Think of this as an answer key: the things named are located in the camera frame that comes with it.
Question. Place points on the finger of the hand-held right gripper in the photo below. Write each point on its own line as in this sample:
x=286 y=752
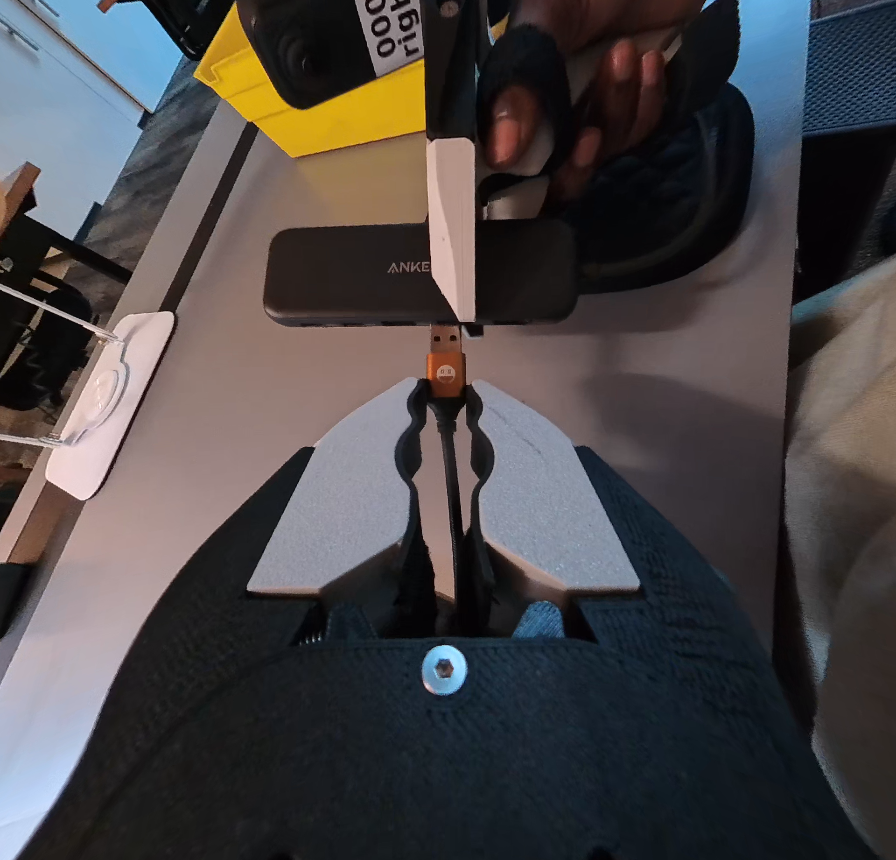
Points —
x=451 y=230
x=514 y=202

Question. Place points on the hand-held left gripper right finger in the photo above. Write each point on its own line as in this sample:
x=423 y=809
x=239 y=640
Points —
x=560 y=524

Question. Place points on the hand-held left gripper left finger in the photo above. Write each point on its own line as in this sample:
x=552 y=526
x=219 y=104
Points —
x=329 y=517

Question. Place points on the yellow plastic bin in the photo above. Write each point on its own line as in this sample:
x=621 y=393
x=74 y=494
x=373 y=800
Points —
x=350 y=117

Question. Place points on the grey slim usb hub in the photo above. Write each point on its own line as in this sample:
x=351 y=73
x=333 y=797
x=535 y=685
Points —
x=336 y=272

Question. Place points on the black quilted pouch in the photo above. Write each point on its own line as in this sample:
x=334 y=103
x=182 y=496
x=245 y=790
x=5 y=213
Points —
x=700 y=174

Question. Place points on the clear acrylic stand white base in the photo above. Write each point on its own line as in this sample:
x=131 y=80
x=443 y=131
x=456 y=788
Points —
x=133 y=356

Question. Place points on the black mesh office chair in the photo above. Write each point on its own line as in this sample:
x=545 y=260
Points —
x=847 y=68

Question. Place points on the white cabinet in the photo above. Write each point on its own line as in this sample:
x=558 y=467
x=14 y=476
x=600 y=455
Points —
x=70 y=89

